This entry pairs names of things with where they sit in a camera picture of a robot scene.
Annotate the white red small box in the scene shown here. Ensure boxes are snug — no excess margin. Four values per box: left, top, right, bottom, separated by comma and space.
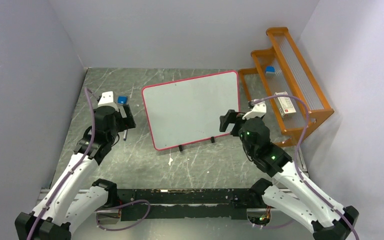
274, 91, 297, 118

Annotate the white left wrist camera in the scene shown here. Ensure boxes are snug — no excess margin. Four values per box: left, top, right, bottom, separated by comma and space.
97, 91, 118, 110

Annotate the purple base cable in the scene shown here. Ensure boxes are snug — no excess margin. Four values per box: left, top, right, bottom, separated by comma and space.
251, 218, 296, 230
94, 199, 151, 232

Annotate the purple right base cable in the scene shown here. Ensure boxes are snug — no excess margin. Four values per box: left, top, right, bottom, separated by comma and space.
251, 218, 296, 230

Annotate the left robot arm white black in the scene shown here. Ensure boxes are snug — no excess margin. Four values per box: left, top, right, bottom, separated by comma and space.
15, 103, 136, 240

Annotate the blue eraser on table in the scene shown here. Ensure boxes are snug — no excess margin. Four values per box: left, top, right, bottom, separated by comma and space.
117, 95, 128, 105

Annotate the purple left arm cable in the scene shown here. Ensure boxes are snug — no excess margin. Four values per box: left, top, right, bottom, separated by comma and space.
26, 87, 100, 240

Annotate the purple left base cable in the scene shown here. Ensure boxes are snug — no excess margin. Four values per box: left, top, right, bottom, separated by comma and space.
94, 199, 151, 232

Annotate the pink framed whiteboard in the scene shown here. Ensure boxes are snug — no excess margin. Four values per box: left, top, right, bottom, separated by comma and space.
141, 70, 240, 151

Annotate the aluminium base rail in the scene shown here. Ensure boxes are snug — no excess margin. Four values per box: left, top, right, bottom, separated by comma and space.
33, 189, 105, 213

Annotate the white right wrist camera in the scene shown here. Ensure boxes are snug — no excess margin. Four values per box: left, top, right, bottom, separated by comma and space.
242, 101, 267, 120

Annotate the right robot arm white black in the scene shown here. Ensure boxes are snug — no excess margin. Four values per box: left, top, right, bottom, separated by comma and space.
219, 109, 359, 240

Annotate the orange wooden tiered rack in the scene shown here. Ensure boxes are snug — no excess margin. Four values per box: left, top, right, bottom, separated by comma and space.
238, 27, 334, 138

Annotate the blue eraser on rack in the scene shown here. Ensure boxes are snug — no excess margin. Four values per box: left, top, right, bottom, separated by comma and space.
264, 65, 276, 78

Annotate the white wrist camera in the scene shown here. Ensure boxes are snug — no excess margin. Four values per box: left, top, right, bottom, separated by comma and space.
242, 101, 267, 120
97, 91, 118, 110

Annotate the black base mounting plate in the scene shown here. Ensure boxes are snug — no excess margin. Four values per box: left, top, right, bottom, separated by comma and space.
117, 188, 266, 221

